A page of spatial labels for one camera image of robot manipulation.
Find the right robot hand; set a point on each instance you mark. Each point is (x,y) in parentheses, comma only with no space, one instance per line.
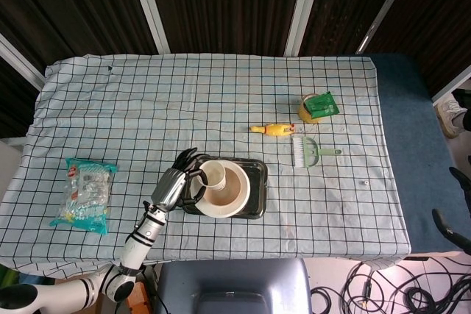
(461,238)

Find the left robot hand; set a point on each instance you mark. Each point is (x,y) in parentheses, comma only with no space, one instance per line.
(171,187)

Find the white paper cup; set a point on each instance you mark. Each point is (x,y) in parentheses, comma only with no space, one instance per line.
(215,176)

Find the white paper plate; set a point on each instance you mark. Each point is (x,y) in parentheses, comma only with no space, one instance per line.
(217,214)

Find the beige bowl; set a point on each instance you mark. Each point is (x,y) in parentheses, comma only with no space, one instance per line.
(237,189)

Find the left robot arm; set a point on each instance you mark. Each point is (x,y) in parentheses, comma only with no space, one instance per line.
(141,240)

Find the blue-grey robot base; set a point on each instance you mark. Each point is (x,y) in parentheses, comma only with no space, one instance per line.
(235,281)

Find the metal tray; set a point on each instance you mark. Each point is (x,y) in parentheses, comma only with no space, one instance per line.
(257,189)

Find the teal snack bag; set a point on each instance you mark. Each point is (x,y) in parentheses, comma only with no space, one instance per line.
(86,196)

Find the blue checkered tablecloth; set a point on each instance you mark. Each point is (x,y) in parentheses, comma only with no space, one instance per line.
(184,100)

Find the orange box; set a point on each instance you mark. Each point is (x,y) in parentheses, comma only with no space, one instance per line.
(141,297)

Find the yellow rubber chicken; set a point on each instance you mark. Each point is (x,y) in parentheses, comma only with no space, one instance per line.
(274,130)

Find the white sneaker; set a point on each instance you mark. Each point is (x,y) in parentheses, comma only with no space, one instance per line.
(449,115)

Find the green hand brush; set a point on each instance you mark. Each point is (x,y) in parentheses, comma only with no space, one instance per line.
(299,154)

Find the yellow tape roll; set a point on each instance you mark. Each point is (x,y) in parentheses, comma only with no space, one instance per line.
(305,116)

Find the green packet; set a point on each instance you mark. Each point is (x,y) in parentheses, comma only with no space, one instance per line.
(322,106)

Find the white partition post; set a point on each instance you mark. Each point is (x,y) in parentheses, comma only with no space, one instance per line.
(452,88)
(20,62)
(384,9)
(149,9)
(301,9)

